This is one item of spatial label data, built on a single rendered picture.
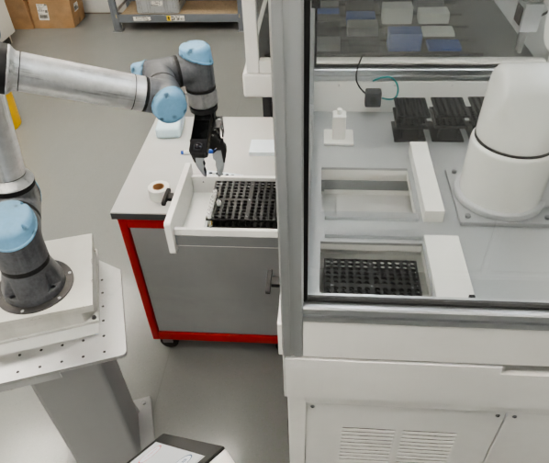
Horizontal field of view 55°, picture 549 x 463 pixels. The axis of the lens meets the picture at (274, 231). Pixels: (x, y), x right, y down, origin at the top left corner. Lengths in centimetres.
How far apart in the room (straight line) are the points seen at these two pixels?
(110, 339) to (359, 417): 63
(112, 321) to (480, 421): 91
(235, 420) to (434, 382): 109
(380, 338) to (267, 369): 121
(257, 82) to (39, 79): 120
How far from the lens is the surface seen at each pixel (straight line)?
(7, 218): 134
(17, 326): 145
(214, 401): 213
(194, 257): 184
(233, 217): 143
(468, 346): 106
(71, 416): 177
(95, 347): 139
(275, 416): 207
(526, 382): 118
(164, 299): 203
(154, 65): 129
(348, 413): 125
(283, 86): 68
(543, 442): 142
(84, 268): 149
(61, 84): 115
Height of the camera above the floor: 181
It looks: 41 degrees down
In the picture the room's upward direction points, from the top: 3 degrees counter-clockwise
